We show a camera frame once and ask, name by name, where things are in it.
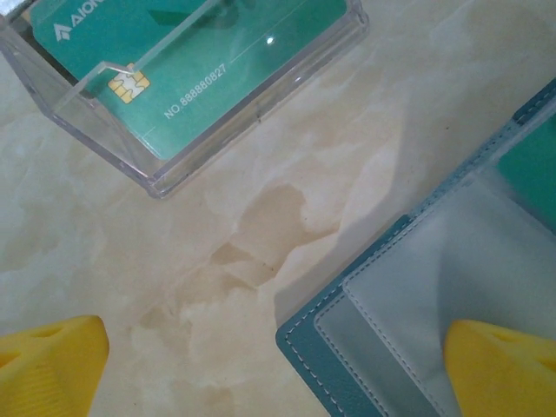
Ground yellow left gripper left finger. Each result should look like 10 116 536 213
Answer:
0 314 110 417

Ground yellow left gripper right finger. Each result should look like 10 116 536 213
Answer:
444 319 556 417

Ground blue leather card holder wallet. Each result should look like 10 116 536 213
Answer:
275 77 556 417

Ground plain teal card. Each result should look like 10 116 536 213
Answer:
496 123 556 229

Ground clear acrylic card stand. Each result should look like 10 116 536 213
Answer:
0 0 370 200

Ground green AION chip card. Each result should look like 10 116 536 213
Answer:
29 0 352 162

